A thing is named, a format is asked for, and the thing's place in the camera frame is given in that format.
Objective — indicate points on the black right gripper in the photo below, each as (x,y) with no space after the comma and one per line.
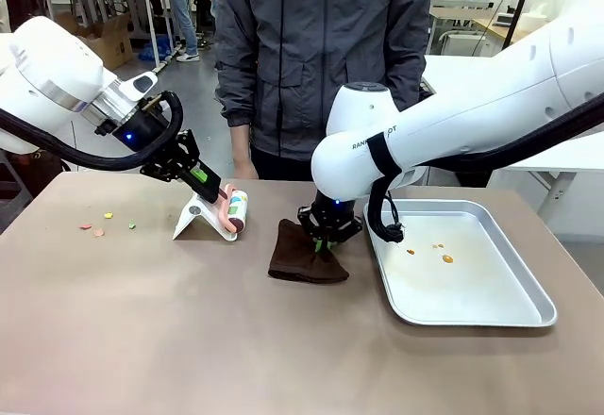
(332,214)

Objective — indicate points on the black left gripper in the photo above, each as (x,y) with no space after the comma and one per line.
(137,127)

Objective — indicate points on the brown cloth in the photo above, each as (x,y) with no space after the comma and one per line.
(302,264)

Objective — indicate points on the person's left forearm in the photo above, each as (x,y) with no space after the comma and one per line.
(406,66)

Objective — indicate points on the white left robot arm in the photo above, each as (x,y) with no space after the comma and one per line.
(47,66)

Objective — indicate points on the person's right forearm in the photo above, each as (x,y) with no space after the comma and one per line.
(236,89)

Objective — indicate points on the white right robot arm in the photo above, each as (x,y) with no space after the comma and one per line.
(448,118)

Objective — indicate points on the person's right hand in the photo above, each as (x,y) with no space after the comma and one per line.
(245,162)

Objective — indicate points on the white lint roller stand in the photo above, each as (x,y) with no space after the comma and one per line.
(198,219)

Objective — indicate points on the orange paper scrap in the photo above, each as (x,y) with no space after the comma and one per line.
(98,232)

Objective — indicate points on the large orange sauce drop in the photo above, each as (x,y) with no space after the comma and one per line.
(447,258)

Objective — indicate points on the blue bags on floor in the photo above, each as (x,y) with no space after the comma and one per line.
(153,49)

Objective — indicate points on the silver metal tray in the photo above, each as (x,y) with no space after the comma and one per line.
(462,283)

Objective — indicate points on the brown handbag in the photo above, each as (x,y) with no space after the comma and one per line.
(28,167)

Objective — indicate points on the cardboard box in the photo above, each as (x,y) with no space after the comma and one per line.
(104,40)

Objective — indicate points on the background person in jeans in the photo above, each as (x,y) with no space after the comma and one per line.
(181,14)

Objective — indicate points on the person in grey jacket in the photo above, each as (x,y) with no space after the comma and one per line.
(321,47)

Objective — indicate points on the white side table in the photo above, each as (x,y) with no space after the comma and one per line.
(542,170)

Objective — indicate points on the wooden background desk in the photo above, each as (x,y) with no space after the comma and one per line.
(472,16)

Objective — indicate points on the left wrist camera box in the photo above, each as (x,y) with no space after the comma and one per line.
(139,84)

